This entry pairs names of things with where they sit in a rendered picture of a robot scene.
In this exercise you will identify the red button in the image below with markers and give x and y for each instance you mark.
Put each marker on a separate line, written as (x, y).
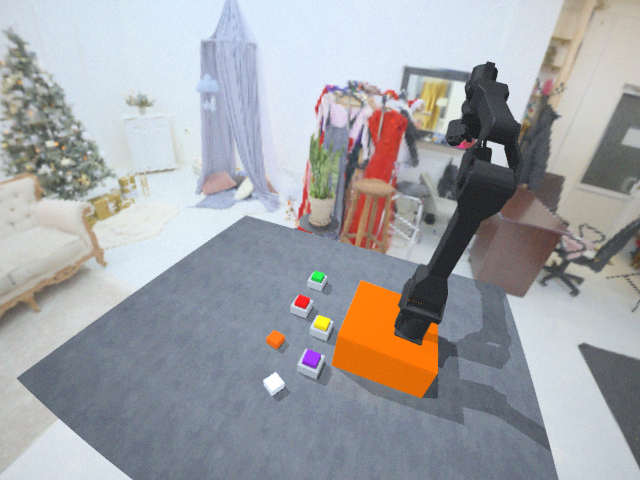
(301, 306)

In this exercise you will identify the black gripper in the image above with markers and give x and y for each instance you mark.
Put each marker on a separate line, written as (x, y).
(482, 153)

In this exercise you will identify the yellow button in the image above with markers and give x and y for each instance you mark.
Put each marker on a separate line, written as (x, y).
(321, 327)

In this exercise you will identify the small white block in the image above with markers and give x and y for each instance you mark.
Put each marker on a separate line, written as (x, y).
(274, 383)

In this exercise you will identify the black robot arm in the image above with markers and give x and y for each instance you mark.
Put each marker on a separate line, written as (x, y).
(482, 189)

